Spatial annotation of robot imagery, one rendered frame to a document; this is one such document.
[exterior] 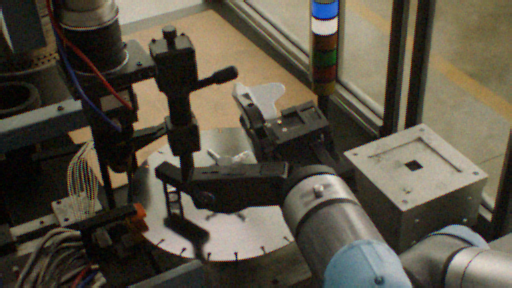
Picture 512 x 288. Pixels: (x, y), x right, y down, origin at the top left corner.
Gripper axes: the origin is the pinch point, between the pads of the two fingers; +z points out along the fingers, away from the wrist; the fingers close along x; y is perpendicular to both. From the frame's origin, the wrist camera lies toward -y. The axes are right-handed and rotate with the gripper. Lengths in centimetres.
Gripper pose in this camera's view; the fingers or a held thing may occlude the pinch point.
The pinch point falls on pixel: (238, 105)
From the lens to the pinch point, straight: 90.0
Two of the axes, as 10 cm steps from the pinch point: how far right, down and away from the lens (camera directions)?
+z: -3.1, -5.7, 7.6
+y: 9.3, -3.5, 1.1
